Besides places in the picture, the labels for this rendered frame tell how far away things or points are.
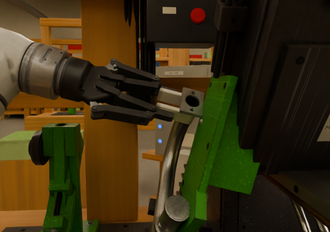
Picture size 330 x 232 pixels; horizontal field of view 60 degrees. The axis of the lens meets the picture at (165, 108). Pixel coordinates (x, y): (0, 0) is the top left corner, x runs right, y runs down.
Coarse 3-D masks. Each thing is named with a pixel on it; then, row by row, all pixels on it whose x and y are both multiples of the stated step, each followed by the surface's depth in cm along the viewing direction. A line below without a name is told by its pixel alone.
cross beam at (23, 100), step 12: (168, 84) 85; (180, 84) 85; (192, 84) 85; (204, 84) 86; (24, 96) 82; (36, 96) 82; (156, 96) 85; (204, 96) 86; (12, 108) 82; (24, 108) 83
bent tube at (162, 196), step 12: (192, 96) 51; (180, 108) 48; (192, 108) 49; (180, 132) 55; (168, 144) 57; (180, 144) 57; (168, 156) 57; (168, 168) 56; (168, 180) 54; (168, 192) 52; (156, 204) 51; (156, 216) 49
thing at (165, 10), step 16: (160, 0) 63; (176, 0) 64; (192, 0) 64; (208, 0) 64; (160, 16) 64; (176, 16) 64; (192, 16) 64; (208, 16) 64; (160, 32) 64; (176, 32) 64; (192, 32) 65; (208, 32) 65; (176, 48) 76; (192, 48) 76; (208, 48) 76
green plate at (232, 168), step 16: (224, 80) 41; (208, 96) 48; (224, 96) 39; (208, 112) 46; (224, 112) 39; (208, 128) 43; (224, 128) 41; (192, 144) 51; (208, 144) 41; (224, 144) 41; (192, 160) 48; (208, 160) 40; (224, 160) 41; (240, 160) 41; (192, 176) 45; (208, 176) 40; (224, 176) 41; (240, 176) 42; (192, 192) 43; (240, 192) 42
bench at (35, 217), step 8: (144, 208) 86; (0, 216) 81; (8, 216) 81; (16, 216) 81; (24, 216) 81; (32, 216) 81; (40, 216) 81; (144, 216) 81; (152, 216) 81; (0, 224) 77; (8, 224) 77; (16, 224) 77; (24, 224) 77; (32, 224) 77; (40, 224) 77
